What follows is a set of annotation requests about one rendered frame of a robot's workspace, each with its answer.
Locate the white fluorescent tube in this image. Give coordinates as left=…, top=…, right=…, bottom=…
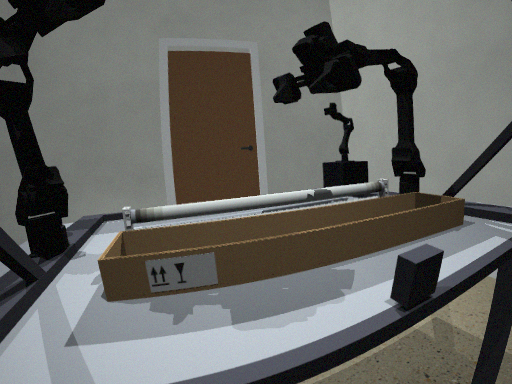
left=130, top=181, right=384, bottom=224

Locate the long brown cardboard carton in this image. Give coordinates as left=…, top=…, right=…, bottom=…
left=98, top=192, right=465, bottom=302

